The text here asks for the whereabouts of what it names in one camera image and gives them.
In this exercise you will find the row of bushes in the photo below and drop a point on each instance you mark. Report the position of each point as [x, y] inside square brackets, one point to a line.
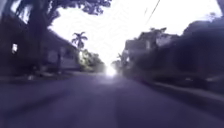
[91, 61]

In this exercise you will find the palm tree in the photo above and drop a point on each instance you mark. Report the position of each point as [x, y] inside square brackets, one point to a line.
[79, 39]

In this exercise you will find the grey asphalt road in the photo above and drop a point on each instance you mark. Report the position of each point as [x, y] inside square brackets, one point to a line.
[100, 106]

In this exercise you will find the large dark tree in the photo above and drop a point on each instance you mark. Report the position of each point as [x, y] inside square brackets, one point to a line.
[36, 33]

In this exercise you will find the grey pavement strip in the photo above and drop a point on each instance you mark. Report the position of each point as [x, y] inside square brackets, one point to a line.
[200, 95]

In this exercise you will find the low building with pale wall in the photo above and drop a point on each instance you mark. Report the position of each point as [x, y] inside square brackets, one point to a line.
[65, 59]

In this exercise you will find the buildings behind dark wall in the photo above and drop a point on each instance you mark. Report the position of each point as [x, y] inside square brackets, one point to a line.
[186, 50]

